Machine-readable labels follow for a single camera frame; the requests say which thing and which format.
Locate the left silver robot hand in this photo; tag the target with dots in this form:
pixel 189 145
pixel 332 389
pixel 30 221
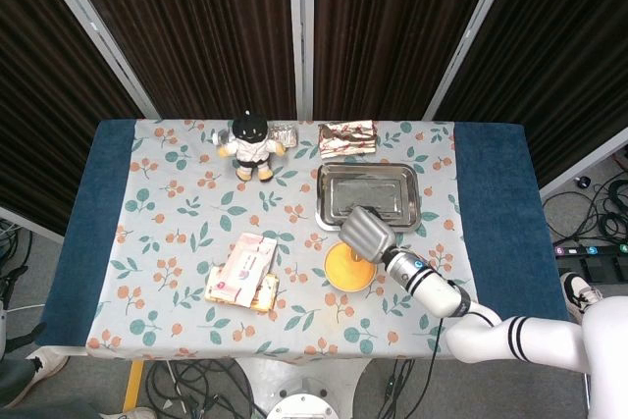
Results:
pixel 27 335

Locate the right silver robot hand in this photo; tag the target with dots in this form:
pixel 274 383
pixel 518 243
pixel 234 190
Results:
pixel 368 235

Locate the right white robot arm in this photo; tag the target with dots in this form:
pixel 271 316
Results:
pixel 490 335

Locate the round white robot base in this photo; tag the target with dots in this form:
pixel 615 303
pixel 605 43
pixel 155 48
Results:
pixel 302 406

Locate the yellow bowl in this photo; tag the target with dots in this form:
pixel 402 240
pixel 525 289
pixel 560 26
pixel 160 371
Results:
pixel 346 274

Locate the white sneaker with black patch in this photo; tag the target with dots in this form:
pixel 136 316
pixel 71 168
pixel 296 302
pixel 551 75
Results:
pixel 49 365

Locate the rectangular metal tray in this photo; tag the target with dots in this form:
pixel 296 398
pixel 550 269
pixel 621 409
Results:
pixel 368 188

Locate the yellow strip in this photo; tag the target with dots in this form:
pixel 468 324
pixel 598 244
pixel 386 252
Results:
pixel 133 384

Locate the yellow white snack packet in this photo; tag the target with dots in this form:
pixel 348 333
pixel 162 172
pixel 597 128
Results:
pixel 265 298

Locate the pink-white snack package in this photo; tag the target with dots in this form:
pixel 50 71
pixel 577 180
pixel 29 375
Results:
pixel 247 264

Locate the silver foil packet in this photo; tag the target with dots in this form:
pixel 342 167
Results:
pixel 285 134

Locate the white shoe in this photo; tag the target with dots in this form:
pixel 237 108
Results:
pixel 135 413

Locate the blue table cover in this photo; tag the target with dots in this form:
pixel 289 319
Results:
pixel 500 203

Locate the black-headed plush doll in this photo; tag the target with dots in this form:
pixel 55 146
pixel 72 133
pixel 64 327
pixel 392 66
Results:
pixel 251 149

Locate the small silver bottle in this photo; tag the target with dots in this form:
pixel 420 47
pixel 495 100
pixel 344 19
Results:
pixel 223 136

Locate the floral tablecloth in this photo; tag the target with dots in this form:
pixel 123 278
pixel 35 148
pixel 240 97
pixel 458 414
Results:
pixel 172 223

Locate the brown fabric divider panel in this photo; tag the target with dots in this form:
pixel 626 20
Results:
pixel 387 31
pixel 196 31
pixel 564 61
pixel 44 110

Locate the black power strip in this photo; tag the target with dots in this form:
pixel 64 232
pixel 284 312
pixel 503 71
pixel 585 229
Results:
pixel 589 250

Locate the black caster wheel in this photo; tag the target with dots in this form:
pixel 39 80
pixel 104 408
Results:
pixel 583 182

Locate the white table pedestal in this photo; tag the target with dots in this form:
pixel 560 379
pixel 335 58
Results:
pixel 304 369

